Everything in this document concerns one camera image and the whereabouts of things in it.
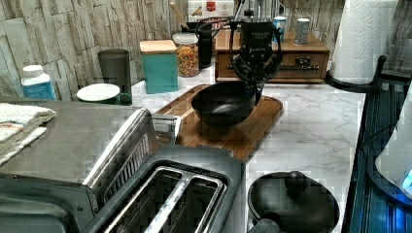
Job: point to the blue and white can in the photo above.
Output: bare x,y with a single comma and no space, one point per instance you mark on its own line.
280,23

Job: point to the white and red box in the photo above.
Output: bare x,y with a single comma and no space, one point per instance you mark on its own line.
199,9

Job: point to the glass jar of pasta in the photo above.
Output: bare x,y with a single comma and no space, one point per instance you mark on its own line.
187,54

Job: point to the green mug with white lid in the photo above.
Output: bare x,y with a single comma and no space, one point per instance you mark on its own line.
104,93

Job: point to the folded white towel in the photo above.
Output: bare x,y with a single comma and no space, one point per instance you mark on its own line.
20,126

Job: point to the black slot toaster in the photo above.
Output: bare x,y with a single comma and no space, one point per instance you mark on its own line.
177,190

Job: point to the stainless toaster oven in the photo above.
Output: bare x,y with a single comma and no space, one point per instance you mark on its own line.
58,182

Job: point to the white and blue bottle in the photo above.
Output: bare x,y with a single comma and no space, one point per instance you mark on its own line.
36,83

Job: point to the teal canister with wooden lid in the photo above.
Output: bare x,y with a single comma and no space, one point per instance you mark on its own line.
159,66

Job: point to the black pot with lid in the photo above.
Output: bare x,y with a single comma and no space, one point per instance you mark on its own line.
290,202

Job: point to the wooden spoon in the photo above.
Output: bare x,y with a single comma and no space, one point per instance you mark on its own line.
178,15

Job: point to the wooden cutting board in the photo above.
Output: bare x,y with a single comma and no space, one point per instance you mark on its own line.
243,139

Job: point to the wooden drawer box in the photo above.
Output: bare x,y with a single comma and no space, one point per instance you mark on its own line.
301,63

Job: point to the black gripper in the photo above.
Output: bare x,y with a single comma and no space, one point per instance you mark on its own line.
260,54

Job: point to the black bowl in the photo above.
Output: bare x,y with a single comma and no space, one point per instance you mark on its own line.
224,104

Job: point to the paper towel roll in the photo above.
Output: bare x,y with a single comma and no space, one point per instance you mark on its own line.
363,31

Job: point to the grey and white can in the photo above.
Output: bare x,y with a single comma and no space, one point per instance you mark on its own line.
301,32

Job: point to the black pepper grinder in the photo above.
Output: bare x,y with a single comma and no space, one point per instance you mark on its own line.
204,32

